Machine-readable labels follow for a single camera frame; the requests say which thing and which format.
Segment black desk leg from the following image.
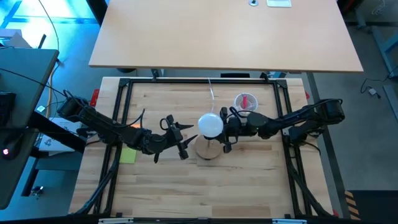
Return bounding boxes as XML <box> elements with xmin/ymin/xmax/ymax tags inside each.
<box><xmin>86</xmin><ymin>0</ymin><xmax>111</xmax><ymax>27</ymax></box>

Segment large light wood desk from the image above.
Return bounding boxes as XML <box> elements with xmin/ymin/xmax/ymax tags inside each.
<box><xmin>88</xmin><ymin>0</ymin><xmax>364</xmax><ymax>73</ymax></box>

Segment black computer mouse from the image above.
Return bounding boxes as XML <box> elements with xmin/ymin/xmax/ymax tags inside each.
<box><xmin>1</xmin><ymin>139</ymin><xmax>22</xmax><ymax>162</ymax></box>

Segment green sticky note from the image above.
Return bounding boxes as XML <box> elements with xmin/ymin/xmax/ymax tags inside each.
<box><xmin>119</xmin><ymin>147</ymin><xmax>138</xmax><ymax>165</ymax></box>

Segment cardboard box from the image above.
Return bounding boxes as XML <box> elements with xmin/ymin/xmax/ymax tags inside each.
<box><xmin>0</xmin><ymin>28</ymin><xmax>32</xmax><ymax>49</ymax></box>

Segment black aluminium table frame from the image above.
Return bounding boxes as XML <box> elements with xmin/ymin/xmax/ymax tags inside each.
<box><xmin>73</xmin><ymin>77</ymin><xmax>337</xmax><ymax>219</ymax></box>

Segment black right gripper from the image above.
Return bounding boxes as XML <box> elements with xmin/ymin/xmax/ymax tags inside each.
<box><xmin>215</xmin><ymin>106</ymin><xmax>249</xmax><ymax>154</ymax></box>

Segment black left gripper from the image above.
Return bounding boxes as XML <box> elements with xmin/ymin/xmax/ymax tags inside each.
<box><xmin>141</xmin><ymin>114</ymin><xmax>199</xmax><ymax>164</ymax></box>

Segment black keyboard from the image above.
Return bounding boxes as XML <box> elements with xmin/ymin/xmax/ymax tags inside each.
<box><xmin>0</xmin><ymin>91</ymin><xmax>17</xmax><ymax>128</ymax></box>

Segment white reflector lightbulb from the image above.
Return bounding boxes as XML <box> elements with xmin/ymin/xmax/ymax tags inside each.
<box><xmin>197</xmin><ymin>112</ymin><xmax>225</xmax><ymax>139</ymax></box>

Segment wooden base lamp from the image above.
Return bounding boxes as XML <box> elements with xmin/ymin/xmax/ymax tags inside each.
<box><xmin>194</xmin><ymin>134</ymin><xmax>223</xmax><ymax>161</ymax></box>

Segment power adapter with cable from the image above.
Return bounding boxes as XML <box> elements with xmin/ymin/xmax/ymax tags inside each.
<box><xmin>359</xmin><ymin>74</ymin><xmax>398</xmax><ymax>100</ymax></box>

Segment white lattice cup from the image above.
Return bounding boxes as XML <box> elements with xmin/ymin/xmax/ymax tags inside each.
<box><xmin>233</xmin><ymin>92</ymin><xmax>259</xmax><ymax>117</ymax></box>

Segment small metal bracket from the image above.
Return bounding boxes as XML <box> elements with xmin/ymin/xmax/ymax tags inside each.
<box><xmin>30</xmin><ymin>185</ymin><xmax>45</xmax><ymax>197</ymax></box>

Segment white printed box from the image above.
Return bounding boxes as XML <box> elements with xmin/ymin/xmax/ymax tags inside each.
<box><xmin>38</xmin><ymin>117</ymin><xmax>85</xmax><ymax>153</ymax></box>

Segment black floor mat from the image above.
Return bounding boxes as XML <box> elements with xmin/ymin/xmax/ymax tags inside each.
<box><xmin>347</xmin><ymin>189</ymin><xmax>398</xmax><ymax>224</ymax></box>

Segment blue grey metal rack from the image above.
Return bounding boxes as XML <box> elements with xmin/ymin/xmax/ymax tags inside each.
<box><xmin>371</xmin><ymin>26</ymin><xmax>398</xmax><ymax>79</ymax></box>

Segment grey desk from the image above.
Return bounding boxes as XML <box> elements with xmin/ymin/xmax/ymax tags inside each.
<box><xmin>0</xmin><ymin>48</ymin><xmax>60</xmax><ymax>211</ymax></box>

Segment clear lamp cord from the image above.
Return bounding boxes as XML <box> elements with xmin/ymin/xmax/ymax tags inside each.
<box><xmin>207</xmin><ymin>77</ymin><xmax>216</xmax><ymax>114</ymax></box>

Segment white card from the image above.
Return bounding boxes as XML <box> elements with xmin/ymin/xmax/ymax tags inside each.
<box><xmin>266</xmin><ymin>0</ymin><xmax>292</xmax><ymax>8</ymax></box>

